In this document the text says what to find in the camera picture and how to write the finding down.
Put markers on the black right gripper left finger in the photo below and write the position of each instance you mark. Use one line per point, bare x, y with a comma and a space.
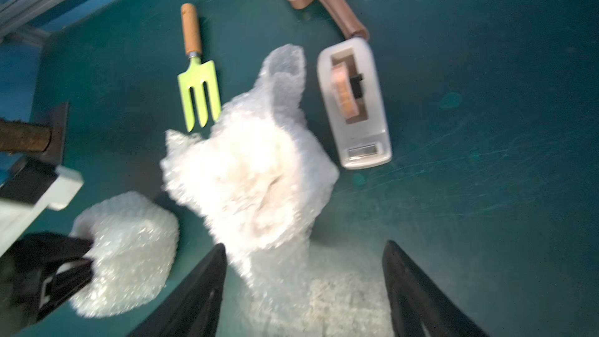
193, 308

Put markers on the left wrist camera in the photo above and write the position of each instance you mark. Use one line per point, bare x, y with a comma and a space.
32, 187

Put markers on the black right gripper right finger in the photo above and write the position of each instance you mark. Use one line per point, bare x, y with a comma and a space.
417, 306

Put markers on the white tape dispenser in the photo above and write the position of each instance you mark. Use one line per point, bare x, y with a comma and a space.
349, 84

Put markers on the green fork wooden handle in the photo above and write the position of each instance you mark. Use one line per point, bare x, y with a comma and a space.
198, 85

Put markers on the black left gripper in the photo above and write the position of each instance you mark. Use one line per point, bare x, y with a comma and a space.
34, 285

